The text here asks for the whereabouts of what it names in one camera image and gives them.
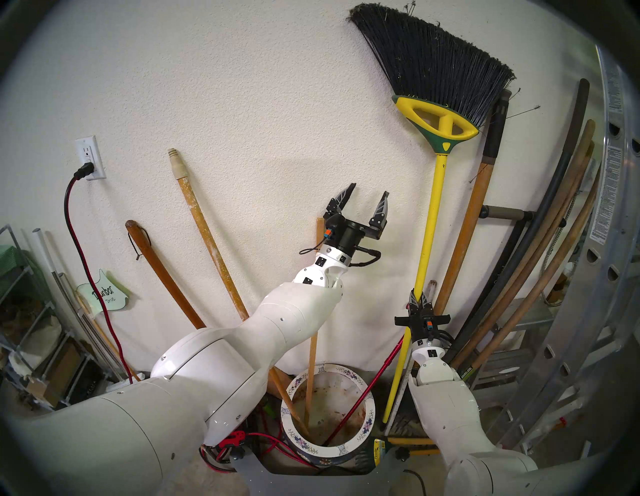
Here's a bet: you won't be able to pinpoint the paint-speckled wooden pole threaded tip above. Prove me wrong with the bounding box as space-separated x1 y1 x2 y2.
167 148 312 437

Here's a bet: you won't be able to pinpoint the long wooden tool handle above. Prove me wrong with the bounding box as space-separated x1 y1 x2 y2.
457 142 596 368
469 167 602 372
450 120 597 367

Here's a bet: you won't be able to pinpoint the yellow broom with black bristles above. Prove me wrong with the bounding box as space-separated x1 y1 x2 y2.
347 2 542 425

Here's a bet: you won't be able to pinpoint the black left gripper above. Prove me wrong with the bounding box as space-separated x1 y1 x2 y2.
324 182 391 257

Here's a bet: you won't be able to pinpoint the coiled red black cable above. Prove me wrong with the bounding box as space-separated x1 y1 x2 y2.
199 407 316 475

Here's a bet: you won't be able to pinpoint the red black power cord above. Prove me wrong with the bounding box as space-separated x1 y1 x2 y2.
63 162 136 386

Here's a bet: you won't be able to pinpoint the wooden handle with black grip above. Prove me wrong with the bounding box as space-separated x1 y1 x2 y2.
432 89 512 316

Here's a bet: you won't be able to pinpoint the aluminium extension ladder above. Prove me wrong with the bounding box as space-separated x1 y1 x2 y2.
487 45 640 451

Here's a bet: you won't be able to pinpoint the white plastic pipe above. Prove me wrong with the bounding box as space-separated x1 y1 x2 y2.
32 228 123 381

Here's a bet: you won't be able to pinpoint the pale green name sign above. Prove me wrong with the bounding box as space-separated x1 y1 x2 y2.
77 269 130 312

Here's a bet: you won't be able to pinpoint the white wall outlet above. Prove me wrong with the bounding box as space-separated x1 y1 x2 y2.
75 135 107 181

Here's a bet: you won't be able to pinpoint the red metal cane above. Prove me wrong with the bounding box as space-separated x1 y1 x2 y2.
322 335 406 447

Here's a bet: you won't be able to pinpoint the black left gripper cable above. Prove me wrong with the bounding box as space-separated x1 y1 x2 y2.
350 246 382 267

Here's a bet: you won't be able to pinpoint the thin flat wooden stick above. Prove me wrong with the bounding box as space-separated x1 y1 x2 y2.
304 217 327 428

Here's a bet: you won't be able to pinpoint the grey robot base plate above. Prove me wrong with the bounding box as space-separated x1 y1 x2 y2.
232 447 426 496

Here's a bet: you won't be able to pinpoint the metal wire storage shelf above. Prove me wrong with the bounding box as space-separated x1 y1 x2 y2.
0 225 121 411

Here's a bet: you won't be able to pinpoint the brown cardboard piece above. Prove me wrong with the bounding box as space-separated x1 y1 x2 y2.
267 367 296 401

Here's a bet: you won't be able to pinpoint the dark tool handles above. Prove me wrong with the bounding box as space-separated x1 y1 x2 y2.
444 78 592 362

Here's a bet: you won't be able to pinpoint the grey T-grip tool handle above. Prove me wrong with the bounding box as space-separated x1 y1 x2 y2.
467 205 535 323

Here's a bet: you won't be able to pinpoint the white floral ceramic pot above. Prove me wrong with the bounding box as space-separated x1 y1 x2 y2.
280 363 377 468

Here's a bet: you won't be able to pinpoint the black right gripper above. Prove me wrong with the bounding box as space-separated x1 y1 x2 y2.
395 289 451 346

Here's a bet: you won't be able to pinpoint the brown wooden handle black loop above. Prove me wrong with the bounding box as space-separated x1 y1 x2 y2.
125 220 207 331

